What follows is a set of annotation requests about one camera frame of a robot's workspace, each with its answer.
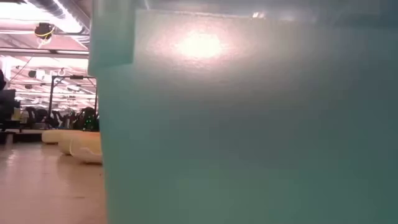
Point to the teal plastic bin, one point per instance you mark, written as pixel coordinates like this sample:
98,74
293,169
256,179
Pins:
248,124

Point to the background robot arms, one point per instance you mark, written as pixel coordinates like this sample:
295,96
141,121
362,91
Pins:
88,119

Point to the black monitor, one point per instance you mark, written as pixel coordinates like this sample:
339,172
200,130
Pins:
7,102

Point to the black gantry frame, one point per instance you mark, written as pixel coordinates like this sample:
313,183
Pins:
50,99

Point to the black ceiling camera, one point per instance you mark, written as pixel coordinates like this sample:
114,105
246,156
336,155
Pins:
44,30

